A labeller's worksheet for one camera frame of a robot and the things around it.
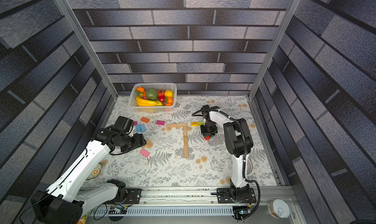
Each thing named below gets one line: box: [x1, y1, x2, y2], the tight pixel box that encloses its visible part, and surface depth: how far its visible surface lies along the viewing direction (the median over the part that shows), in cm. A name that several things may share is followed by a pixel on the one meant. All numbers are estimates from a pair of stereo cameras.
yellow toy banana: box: [135, 95, 164, 107], surface depth 106 cm
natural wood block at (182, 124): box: [176, 123, 188, 128], surface depth 103 cm
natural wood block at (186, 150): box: [183, 142, 189, 158], surface depth 91 cm
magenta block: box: [155, 119, 166, 126], surface depth 106 cm
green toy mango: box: [145, 88, 159, 101], surface depth 110 cm
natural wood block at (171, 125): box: [166, 123, 178, 128], surface depth 103 cm
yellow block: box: [190, 121, 199, 127], surface depth 104 cm
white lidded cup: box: [267, 199, 291, 220], surface depth 68 cm
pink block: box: [139, 148, 151, 158], surface depth 91 cm
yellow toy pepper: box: [164, 89, 174, 98], surface depth 116 cm
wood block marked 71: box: [183, 134, 189, 152], surface depth 94 cm
